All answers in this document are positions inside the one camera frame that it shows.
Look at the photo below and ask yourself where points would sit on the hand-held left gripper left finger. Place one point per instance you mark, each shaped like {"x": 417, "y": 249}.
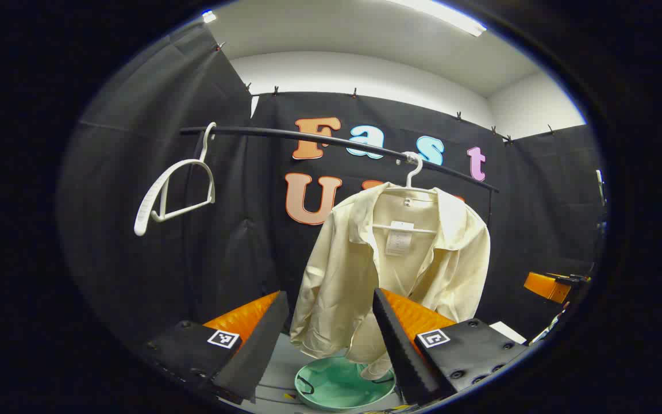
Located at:
{"x": 262, "y": 351}

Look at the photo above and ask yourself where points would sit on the black clothes rail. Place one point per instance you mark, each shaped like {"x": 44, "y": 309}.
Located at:
{"x": 262, "y": 132}

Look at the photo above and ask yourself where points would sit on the small ceiling light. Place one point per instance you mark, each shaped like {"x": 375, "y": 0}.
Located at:
{"x": 209, "y": 16}

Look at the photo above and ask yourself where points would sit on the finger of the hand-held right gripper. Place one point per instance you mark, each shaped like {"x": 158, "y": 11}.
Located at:
{"x": 543, "y": 286}

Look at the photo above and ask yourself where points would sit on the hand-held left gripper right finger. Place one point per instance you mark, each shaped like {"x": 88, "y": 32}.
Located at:
{"x": 400, "y": 351}

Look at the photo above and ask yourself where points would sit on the green laundry hamper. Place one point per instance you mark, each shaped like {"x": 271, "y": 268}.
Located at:
{"x": 337, "y": 388}

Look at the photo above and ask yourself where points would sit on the white device with screen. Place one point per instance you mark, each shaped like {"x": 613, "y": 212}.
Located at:
{"x": 549, "y": 328}

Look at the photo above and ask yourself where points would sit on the white plastic clothes hanger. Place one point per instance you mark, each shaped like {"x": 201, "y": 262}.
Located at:
{"x": 141, "y": 223}
{"x": 417, "y": 172}

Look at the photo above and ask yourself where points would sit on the black backdrop cloth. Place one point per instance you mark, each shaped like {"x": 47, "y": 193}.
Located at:
{"x": 135, "y": 276}

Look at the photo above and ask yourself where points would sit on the cream shirt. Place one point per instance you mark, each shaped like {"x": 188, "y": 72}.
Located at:
{"x": 337, "y": 270}

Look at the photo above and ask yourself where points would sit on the white flat board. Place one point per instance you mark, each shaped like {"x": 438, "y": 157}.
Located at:
{"x": 506, "y": 332}

